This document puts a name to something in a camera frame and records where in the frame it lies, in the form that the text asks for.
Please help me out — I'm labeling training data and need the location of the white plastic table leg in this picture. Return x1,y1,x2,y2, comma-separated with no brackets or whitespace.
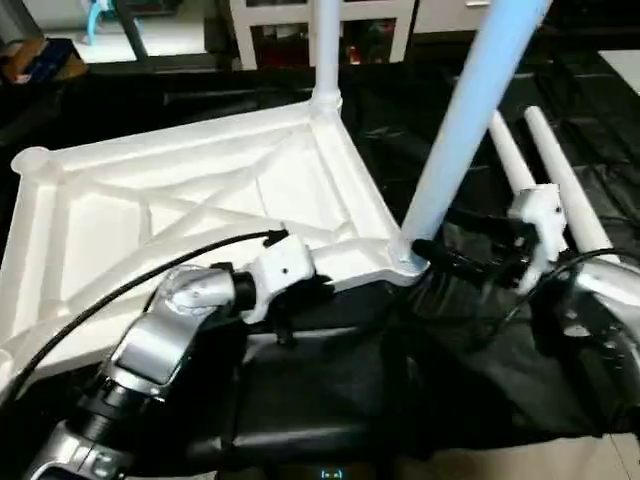
393,0,555,274
488,109,537,195
311,0,345,112
522,104,617,255

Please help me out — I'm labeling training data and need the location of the white plastic table top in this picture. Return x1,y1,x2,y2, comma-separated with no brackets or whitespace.
0,96,432,397

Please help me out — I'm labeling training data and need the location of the black mat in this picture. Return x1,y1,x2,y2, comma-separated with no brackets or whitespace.
0,57,640,464

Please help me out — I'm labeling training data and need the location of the white drawer unit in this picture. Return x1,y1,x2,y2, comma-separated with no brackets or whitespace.
413,0,502,35

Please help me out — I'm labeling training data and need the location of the white flat board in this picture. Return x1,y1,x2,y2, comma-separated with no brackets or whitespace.
596,48,640,97

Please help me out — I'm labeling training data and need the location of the white glass door cabinet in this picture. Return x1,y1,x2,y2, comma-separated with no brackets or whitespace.
231,0,420,70

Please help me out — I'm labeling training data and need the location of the grey metal pole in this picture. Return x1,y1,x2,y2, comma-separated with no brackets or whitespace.
116,0,152,60

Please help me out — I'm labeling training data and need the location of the blue printed package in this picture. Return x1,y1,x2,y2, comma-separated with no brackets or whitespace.
0,38,90,85

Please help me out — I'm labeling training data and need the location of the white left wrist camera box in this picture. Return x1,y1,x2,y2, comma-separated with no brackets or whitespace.
243,231,322,325

